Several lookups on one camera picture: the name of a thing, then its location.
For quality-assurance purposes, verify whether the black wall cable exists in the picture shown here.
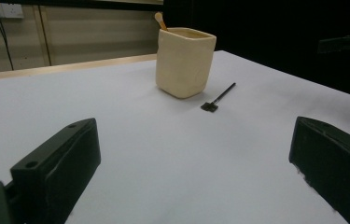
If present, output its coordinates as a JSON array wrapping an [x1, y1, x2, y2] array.
[[0, 7, 15, 72]]

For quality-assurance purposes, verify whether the white wall socket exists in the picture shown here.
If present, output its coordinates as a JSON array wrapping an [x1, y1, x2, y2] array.
[[0, 1, 25, 20]]

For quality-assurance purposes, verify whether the black brush with square head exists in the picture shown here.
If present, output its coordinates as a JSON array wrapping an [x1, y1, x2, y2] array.
[[200, 82, 237, 113]]

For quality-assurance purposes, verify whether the cream square cup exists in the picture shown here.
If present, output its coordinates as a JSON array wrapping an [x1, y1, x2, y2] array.
[[155, 26, 217, 100]]

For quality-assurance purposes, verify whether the black brush with orange end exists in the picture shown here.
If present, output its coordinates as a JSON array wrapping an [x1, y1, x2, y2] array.
[[154, 11, 168, 32]]

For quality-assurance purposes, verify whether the white board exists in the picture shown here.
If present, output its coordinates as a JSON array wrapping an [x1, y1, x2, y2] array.
[[0, 49, 350, 224]]

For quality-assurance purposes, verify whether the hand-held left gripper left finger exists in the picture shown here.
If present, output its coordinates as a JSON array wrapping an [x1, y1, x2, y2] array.
[[9, 118, 103, 224]]

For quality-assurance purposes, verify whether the black curtain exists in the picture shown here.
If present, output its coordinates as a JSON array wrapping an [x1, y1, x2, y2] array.
[[162, 0, 350, 103]]

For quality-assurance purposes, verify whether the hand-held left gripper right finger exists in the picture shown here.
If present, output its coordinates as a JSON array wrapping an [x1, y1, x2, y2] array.
[[288, 116, 350, 224]]

